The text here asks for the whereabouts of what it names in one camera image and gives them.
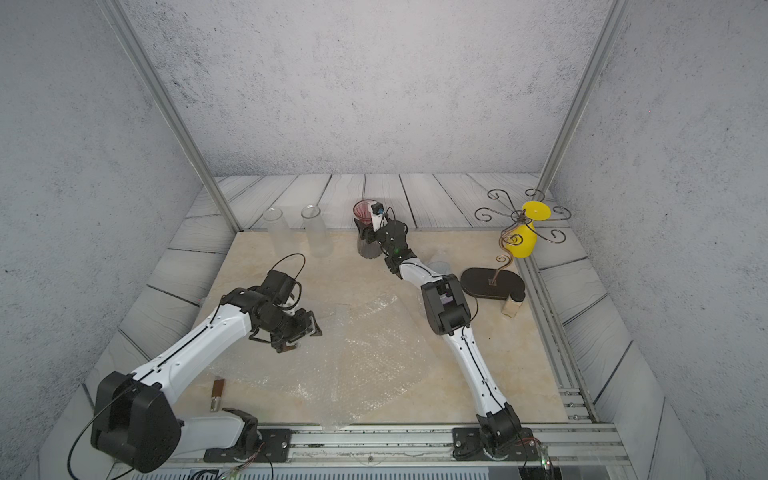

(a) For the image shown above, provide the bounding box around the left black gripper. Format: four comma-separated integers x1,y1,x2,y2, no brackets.
261,306,327,352

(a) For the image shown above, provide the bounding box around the pink bubble vase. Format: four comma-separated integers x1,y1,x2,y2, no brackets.
353,199,381,259

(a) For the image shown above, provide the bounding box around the clear bubble vase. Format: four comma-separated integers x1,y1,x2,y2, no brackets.
301,205,332,258

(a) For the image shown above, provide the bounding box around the clear glass vase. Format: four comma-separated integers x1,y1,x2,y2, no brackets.
263,207,299,257

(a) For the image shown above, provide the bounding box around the purple bubble vase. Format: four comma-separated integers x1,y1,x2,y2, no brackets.
426,250,452,275

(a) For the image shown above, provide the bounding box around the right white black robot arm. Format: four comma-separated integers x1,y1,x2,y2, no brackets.
355,216,524,460

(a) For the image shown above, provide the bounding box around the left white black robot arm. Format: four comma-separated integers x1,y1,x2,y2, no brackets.
89,287,322,473

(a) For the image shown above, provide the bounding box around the yellow plastic wine glass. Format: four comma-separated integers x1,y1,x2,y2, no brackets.
501,201,552,258

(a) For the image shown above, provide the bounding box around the small bottle black cap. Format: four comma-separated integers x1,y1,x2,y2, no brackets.
501,290,526,318

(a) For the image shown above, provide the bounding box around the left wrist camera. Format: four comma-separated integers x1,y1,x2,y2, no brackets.
260,269,302,309

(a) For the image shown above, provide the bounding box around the metal scraper wooden handle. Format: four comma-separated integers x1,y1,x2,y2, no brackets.
210,377,225,412

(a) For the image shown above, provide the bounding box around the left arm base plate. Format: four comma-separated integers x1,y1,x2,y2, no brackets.
203,427,293,464

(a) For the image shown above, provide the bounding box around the black wire glass stand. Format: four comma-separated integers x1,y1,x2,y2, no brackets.
460,188,572,303

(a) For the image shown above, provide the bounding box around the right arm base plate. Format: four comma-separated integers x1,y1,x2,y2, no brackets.
452,427,540,462

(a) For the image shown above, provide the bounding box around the right aluminium corner post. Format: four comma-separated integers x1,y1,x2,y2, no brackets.
533,0,631,200

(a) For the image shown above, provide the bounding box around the aluminium corner post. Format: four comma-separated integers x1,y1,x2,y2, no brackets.
533,0,631,200
97,0,244,233

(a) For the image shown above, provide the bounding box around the aluminium rail frame front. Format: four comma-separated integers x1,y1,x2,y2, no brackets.
147,388,636,479

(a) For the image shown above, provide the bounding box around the left aluminium corner post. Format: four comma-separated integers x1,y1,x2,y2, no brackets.
97,0,244,233

